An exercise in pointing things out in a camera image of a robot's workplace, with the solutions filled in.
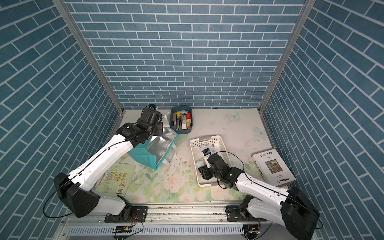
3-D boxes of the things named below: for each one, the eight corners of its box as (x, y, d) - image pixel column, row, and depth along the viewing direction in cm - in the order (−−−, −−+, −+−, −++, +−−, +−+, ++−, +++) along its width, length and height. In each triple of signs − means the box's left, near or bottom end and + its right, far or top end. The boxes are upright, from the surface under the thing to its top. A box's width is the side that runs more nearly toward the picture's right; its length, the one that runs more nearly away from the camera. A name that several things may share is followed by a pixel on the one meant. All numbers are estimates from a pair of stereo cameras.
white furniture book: (269, 188, 84) (271, 186, 81) (251, 156, 96) (253, 153, 93) (292, 181, 86) (296, 179, 83) (272, 151, 99) (275, 148, 96)
